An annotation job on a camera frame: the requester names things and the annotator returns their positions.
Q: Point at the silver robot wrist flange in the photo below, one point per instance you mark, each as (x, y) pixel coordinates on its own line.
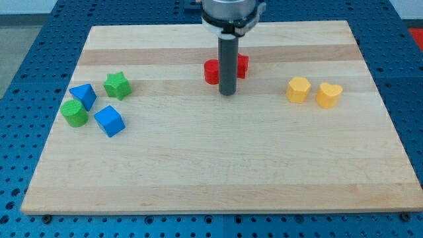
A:
(231, 17)

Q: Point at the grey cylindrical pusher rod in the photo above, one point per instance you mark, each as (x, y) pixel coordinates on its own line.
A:
(228, 58)

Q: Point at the red block behind rod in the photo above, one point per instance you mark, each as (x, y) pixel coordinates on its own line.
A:
(242, 66)

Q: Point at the red cylinder block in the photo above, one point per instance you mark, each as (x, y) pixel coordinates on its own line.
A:
(211, 71)

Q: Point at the yellow hexagon block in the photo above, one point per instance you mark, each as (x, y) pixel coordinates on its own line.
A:
(298, 89)

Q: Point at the yellow heart block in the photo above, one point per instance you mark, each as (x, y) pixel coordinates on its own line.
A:
(328, 95)

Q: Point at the green star block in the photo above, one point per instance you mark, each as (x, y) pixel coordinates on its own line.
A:
(117, 86)

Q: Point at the wooden work board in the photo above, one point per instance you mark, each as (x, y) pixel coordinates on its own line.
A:
(187, 149)

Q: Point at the blue cube block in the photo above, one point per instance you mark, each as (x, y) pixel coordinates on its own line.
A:
(110, 121)

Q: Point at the blue triangular block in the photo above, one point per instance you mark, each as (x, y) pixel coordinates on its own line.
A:
(84, 93)

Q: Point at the green cylinder block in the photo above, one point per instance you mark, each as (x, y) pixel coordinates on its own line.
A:
(74, 113)

